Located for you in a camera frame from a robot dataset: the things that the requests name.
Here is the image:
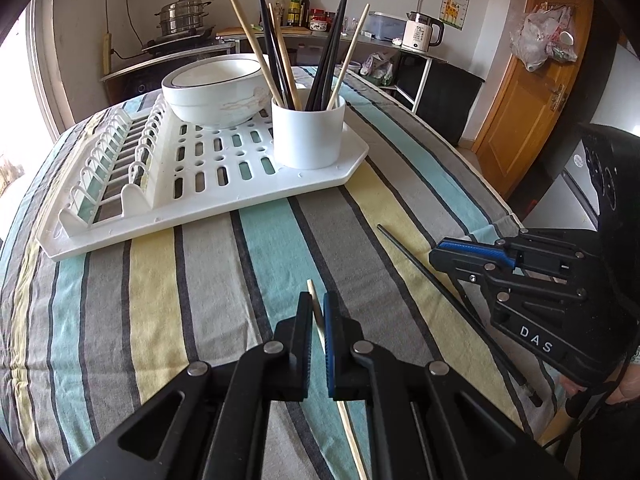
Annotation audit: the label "hanging plastic bags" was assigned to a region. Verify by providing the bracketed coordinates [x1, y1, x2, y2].
[510, 2, 578, 73]

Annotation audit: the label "metal kitchen shelf table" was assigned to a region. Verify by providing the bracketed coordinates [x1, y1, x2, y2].
[98, 29, 449, 114]

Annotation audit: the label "white electric kettle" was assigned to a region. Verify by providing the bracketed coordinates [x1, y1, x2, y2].
[401, 11, 445, 53]

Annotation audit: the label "white plastic dish rack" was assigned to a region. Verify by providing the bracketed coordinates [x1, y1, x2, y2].
[36, 96, 369, 261]

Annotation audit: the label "white refrigerator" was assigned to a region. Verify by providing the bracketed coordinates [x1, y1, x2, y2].
[524, 44, 639, 231]

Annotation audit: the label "wooden cutting board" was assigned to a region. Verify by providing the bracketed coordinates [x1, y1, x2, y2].
[215, 26, 312, 38]

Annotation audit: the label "dark sauce bottle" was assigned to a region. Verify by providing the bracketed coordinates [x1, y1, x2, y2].
[299, 0, 310, 28]

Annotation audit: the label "steel steamer pot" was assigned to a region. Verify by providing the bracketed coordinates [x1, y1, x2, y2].
[156, 0, 212, 36]

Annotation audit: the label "green oil bottle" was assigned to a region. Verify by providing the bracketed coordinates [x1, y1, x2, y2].
[286, 0, 300, 27]

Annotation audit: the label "person's right hand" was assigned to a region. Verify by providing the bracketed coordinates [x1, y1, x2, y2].
[560, 350, 640, 404]

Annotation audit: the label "clear plastic storage box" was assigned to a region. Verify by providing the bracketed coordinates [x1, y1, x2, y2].
[363, 11, 406, 42]

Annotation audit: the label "wooden door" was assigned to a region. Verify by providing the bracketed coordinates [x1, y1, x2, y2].
[472, 0, 594, 198]

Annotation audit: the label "white ceramic bowl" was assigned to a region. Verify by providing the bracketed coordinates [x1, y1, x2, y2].
[162, 53, 271, 129]

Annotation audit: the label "black induction stove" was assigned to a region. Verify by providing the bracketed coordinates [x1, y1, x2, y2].
[141, 27, 215, 55]

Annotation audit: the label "striped tablecloth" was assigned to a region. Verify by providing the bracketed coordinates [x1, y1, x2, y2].
[1, 76, 564, 479]

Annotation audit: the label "white utensil cup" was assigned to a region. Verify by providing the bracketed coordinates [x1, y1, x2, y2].
[271, 96, 346, 170]

